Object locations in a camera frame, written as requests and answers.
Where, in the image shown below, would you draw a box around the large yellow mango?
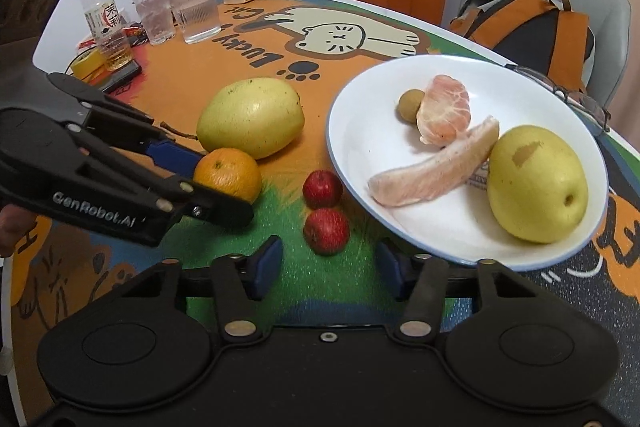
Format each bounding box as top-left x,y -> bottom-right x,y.
160,78 -> 306,160

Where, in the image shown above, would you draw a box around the white round plate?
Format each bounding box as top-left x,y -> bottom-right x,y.
326,54 -> 610,271

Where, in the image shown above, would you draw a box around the yellow pear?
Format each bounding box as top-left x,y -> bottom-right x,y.
487,125 -> 589,243

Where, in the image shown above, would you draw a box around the clear plastic cup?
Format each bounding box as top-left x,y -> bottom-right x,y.
131,0 -> 176,46

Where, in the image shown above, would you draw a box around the eyeglasses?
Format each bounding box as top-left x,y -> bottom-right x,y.
505,63 -> 612,136

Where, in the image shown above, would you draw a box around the small red fruit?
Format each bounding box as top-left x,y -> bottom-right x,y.
302,170 -> 344,209
303,208 -> 351,255

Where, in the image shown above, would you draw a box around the peeled pomelo segment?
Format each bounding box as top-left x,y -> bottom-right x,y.
368,117 -> 501,208

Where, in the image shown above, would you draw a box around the frosted ribbed cup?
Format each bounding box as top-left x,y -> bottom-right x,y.
171,0 -> 222,44

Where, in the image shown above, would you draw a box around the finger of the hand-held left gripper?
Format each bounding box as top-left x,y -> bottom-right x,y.
47,72 -> 207,171
80,142 -> 256,230

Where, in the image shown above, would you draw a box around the clear drink bottle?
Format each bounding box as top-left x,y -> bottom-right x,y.
80,0 -> 135,72

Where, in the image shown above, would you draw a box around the colourful cat printed mat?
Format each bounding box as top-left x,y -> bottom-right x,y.
0,0 -> 640,328

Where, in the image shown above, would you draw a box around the brown longan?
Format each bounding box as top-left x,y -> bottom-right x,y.
397,89 -> 426,124

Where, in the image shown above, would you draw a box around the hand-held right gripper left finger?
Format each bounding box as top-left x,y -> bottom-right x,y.
135,236 -> 284,343

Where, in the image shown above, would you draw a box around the black phone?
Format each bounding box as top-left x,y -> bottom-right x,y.
97,59 -> 142,90

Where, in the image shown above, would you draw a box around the whole orange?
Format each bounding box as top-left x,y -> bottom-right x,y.
193,148 -> 262,204

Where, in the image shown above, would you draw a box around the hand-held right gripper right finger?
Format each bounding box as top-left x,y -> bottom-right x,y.
376,241 -> 526,344

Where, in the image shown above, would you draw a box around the peeled mandarin half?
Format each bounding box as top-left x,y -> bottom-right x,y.
416,75 -> 472,146

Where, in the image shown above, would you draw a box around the orange and black backpack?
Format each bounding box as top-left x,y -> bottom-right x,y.
449,0 -> 597,95

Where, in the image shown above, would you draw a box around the red packet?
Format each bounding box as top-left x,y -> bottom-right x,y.
77,23 -> 148,50

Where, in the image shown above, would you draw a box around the yellow tape roll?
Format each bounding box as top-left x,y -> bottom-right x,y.
70,49 -> 107,82

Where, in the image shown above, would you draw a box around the person's left hand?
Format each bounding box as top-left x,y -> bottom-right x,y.
0,206 -> 38,258

